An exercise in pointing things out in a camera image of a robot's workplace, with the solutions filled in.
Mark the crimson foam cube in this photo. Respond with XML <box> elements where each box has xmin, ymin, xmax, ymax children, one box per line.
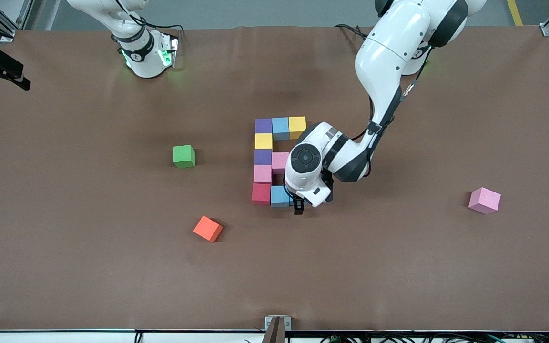
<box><xmin>251</xmin><ymin>183</ymin><xmax>273</xmax><ymax>206</ymax></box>

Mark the pink foam cube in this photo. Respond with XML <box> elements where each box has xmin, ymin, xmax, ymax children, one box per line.
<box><xmin>272</xmin><ymin>152</ymin><xmax>291</xmax><ymax>175</ymax></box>
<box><xmin>468</xmin><ymin>187</ymin><xmax>501</xmax><ymax>214</ymax></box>
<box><xmin>254</xmin><ymin>165</ymin><xmax>274</xmax><ymax>185</ymax></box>

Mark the orange foam cube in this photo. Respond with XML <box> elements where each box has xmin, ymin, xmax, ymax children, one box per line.
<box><xmin>193</xmin><ymin>215</ymin><xmax>224</xmax><ymax>243</ymax></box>

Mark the green foam cube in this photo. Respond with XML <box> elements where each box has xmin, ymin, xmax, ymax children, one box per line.
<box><xmin>173</xmin><ymin>145</ymin><xmax>196</xmax><ymax>169</ymax></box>

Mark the brown table mat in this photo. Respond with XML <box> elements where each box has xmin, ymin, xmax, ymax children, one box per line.
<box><xmin>0</xmin><ymin>25</ymin><xmax>549</xmax><ymax>333</ymax></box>

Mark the yellow floor tape strip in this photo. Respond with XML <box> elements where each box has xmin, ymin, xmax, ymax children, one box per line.
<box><xmin>507</xmin><ymin>0</ymin><xmax>524</xmax><ymax>27</ymax></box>

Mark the metal edge bracket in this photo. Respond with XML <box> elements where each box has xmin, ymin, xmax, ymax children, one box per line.
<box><xmin>263</xmin><ymin>315</ymin><xmax>292</xmax><ymax>343</ymax></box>

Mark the black base cable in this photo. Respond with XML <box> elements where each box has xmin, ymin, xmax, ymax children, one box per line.
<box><xmin>334</xmin><ymin>23</ymin><xmax>369</xmax><ymax>40</ymax></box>

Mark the white table edge rail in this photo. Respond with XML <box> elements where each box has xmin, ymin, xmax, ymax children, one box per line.
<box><xmin>0</xmin><ymin>329</ymin><xmax>549</xmax><ymax>343</ymax></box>

